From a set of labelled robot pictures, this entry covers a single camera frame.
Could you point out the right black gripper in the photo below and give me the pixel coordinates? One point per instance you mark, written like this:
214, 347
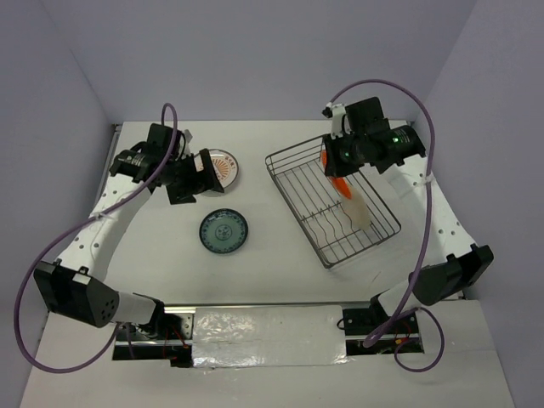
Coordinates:
333, 167

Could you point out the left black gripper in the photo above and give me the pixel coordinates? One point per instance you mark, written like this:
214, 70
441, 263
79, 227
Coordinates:
199, 183

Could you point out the white plate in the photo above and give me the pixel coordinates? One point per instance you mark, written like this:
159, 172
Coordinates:
226, 168

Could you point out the orange plate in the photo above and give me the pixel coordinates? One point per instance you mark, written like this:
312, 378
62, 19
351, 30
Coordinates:
339, 184

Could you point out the green plate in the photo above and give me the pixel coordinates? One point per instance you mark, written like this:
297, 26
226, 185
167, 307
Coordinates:
223, 231

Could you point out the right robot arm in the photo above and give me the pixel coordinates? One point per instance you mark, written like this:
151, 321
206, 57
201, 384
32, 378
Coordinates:
449, 260

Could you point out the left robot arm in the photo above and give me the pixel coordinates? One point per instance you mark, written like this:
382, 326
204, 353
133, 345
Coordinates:
74, 284

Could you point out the pink plate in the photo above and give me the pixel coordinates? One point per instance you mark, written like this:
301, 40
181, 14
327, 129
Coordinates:
357, 210

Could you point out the silver tape patch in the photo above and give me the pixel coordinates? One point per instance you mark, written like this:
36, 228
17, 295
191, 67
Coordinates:
268, 336

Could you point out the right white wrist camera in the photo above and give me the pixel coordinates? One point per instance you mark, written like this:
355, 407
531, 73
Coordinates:
337, 114

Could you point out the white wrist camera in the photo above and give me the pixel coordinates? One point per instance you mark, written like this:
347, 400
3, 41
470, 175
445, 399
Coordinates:
337, 114
185, 144

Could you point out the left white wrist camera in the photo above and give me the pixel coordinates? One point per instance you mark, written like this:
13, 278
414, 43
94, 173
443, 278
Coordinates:
185, 144

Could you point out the metal wire dish rack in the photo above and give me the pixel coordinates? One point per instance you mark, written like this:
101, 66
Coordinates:
298, 175

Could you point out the metal mounting rail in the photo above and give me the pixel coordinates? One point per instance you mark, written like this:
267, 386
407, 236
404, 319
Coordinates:
174, 342

